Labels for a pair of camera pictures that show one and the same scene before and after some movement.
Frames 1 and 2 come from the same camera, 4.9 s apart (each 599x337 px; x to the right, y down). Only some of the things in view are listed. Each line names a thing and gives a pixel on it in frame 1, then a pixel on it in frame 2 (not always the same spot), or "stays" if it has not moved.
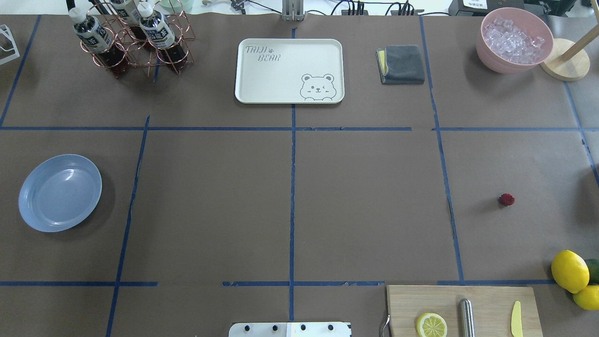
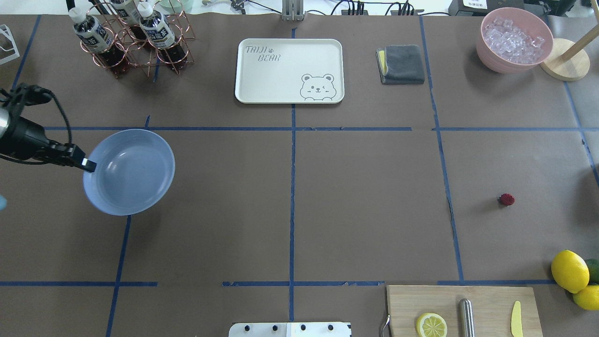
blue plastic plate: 59,192 to 134,168
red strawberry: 507,199 stays
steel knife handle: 467,318 stays
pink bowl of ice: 513,40 stays
